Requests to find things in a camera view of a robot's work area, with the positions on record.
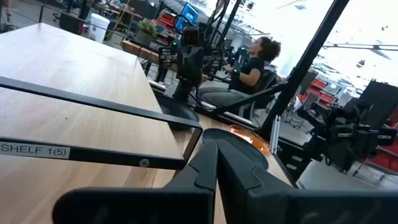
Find wooden side table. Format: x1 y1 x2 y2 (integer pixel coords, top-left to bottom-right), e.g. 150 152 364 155
120 39 175 75

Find blue-screen monitor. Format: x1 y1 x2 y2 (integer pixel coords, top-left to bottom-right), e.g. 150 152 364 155
175 2 200 32

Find red storage bins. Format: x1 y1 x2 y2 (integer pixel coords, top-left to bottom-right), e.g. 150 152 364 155
366 108 398 174
298 77 335 110

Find white bin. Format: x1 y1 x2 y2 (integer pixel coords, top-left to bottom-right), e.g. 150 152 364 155
88 12 111 44

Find orange translucent plate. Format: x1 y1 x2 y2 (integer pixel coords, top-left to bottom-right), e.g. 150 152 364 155
228 124 271 154

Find black partition panel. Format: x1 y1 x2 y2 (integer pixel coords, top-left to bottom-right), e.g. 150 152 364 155
357 79 398 128

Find silver aluminium bar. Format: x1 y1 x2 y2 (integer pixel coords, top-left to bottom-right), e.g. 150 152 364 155
269 114 282 155

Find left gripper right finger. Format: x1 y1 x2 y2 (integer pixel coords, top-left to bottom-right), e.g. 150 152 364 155
216 139 398 224

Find small plant in grey pot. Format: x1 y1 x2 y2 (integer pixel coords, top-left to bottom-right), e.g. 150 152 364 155
136 18 158 47

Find black office chair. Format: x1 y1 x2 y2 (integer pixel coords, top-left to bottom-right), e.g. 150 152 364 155
236 70 280 119

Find black rig frame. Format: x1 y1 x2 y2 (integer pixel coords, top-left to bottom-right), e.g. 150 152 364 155
194 0 351 187

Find person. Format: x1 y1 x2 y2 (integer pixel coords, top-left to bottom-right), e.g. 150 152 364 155
197 35 282 108

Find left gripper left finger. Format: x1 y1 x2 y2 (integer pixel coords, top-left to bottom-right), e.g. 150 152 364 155
52 139 219 224

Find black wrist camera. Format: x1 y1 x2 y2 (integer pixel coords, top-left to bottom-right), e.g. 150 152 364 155
181 26 201 47

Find wooden shelf with black frame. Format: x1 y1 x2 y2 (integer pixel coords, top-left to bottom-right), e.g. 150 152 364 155
0 22 203 171

